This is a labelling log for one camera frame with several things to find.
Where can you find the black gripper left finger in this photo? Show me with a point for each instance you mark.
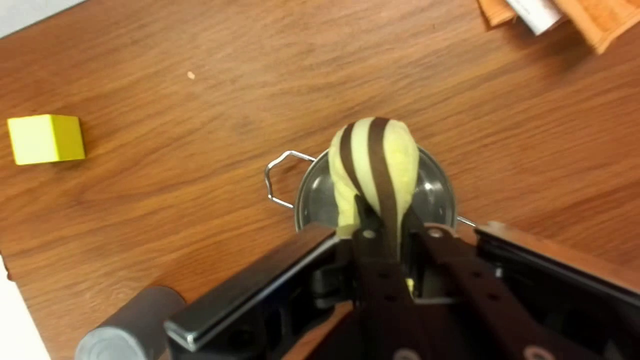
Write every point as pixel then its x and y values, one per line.
pixel 390 321

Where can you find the yellow cube block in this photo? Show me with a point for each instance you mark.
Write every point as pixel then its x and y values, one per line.
pixel 45 139

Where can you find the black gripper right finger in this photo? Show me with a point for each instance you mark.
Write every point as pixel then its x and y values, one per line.
pixel 511 331

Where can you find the yellow brown striped plush object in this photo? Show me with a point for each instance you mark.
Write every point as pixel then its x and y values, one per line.
pixel 374 165

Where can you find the small metal pot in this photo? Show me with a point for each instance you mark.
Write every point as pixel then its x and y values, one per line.
pixel 435 198

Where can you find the orange towel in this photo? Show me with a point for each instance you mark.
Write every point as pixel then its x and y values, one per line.
pixel 599 20

